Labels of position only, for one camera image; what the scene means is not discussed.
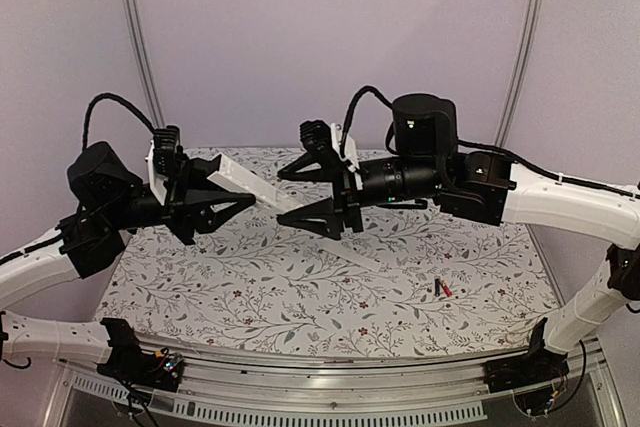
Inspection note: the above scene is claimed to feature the white remote battery cover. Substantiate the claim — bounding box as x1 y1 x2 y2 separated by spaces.
323 244 379 271

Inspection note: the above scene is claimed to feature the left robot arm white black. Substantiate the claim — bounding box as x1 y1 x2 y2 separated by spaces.
1 126 256 381

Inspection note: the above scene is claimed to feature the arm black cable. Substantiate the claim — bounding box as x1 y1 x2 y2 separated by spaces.
79 92 161 153
339 85 396 153

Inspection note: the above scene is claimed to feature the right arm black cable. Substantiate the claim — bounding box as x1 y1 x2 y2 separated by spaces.
339 85 396 153

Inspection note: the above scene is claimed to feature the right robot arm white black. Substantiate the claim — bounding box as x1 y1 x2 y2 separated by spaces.
278 93 639 383

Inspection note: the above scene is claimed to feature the right aluminium corner post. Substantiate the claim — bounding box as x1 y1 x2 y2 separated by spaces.
494 0 543 147

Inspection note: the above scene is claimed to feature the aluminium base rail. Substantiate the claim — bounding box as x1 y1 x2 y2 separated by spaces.
42 334 626 427

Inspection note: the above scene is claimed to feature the white air conditioner remote control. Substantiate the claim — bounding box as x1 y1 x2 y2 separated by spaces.
208 154 303 214

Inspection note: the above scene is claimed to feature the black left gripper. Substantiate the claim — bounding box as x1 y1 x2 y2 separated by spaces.
105 152 257 245

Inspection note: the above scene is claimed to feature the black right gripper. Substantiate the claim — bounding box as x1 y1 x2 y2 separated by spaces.
274 150 443 242

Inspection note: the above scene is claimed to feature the left aluminium corner post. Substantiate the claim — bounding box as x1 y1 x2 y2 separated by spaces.
122 0 166 127

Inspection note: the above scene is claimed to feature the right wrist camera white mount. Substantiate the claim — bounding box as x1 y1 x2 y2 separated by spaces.
329 123 360 173

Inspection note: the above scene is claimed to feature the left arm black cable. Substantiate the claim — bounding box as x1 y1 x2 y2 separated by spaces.
79 92 161 153

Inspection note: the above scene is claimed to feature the aluminium corner post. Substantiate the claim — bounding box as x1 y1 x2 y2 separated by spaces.
122 0 166 127
494 0 543 147

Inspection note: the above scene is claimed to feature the floral patterned table mat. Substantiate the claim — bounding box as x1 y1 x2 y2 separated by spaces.
95 146 566 361

